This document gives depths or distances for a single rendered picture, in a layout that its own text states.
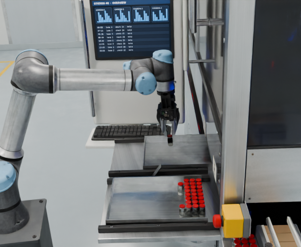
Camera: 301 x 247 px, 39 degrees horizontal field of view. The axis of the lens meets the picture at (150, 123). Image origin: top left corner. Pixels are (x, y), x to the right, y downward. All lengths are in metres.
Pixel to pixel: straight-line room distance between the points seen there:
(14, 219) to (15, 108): 0.41
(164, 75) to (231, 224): 0.64
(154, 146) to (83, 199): 1.34
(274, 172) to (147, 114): 1.12
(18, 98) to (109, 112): 0.80
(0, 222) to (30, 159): 2.16
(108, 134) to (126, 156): 0.34
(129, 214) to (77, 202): 1.65
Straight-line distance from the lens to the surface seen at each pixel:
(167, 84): 1.65
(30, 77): 1.47
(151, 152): 1.89
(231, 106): 1.19
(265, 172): 1.32
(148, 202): 1.59
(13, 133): 1.68
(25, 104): 1.63
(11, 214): 1.69
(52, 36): 7.03
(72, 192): 3.28
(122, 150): 1.93
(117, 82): 1.48
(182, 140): 1.98
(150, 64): 1.62
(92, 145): 2.17
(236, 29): 1.13
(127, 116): 2.32
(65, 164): 3.64
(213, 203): 1.58
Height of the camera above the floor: 1.82
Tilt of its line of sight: 26 degrees down
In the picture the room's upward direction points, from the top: 3 degrees counter-clockwise
